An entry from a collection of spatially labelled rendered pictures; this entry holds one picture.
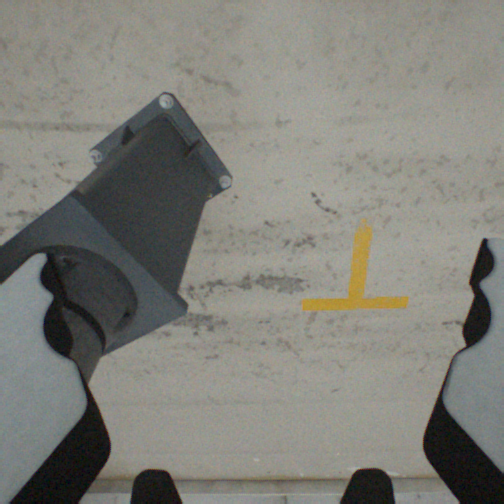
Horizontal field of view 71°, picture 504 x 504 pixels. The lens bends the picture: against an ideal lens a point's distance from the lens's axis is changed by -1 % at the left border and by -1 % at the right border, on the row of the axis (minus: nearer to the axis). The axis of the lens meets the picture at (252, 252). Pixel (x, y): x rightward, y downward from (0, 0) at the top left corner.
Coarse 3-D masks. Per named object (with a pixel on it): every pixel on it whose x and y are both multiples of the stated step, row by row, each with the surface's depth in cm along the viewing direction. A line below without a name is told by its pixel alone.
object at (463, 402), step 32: (480, 256) 10; (480, 288) 8; (480, 320) 8; (480, 352) 7; (448, 384) 6; (480, 384) 6; (448, 416) 6; (480, 416) 6; (448, 448) 6; (480, 448) 5; (448, 480) 6; (480, 480) 5
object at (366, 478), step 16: (144, 480) 5; (160, 480) 5; (352, 480) 5; (368, 480) 5; (384, 480) 5; (144, 496) 5; (160, 496) 5; (176, 496) 5; (352, 496) 5; (368, 496) 5; (384, 496) 5
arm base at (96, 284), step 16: (64, 256) 51; (80, 256) 52; (96, 256) 53; (64, 272) 51; (80, 272) 50; (96, 272) 52; (112, 272) 54; (80, 288) 49; (96, 288) 51; (112, 288) 53; (128, 288) 56; (64, 304) 47; (80, 304) 48; (96, 304) 50; (112, 304) 52; (128, 304) 56; (96, 320) 49; (112, 320) 53; (128, 320) 58; (112, 336) 54
